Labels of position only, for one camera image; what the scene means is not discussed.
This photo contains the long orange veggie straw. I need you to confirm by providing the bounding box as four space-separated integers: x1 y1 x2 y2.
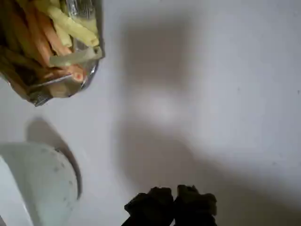
23 0 72 56

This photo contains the white ceramic bowl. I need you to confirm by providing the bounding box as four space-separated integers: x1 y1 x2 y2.
0 142 82 226

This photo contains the short yellow veggie straw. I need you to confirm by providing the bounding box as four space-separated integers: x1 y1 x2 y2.
54 22 73 52

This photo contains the dark green veggie straw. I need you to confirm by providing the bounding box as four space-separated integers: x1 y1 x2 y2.
0 46 50 80

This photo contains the pale green veggie straw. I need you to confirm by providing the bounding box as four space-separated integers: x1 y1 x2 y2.
49 47 103 68

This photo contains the veggie straw snack packet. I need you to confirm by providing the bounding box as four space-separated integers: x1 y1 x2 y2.
0 0 106 107

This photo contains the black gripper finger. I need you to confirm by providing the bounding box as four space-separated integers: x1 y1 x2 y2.
174 185 217 226
124 187 175 226

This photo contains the orange veggie straw round end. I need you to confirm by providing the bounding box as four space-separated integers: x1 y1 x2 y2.
50 66 85 83

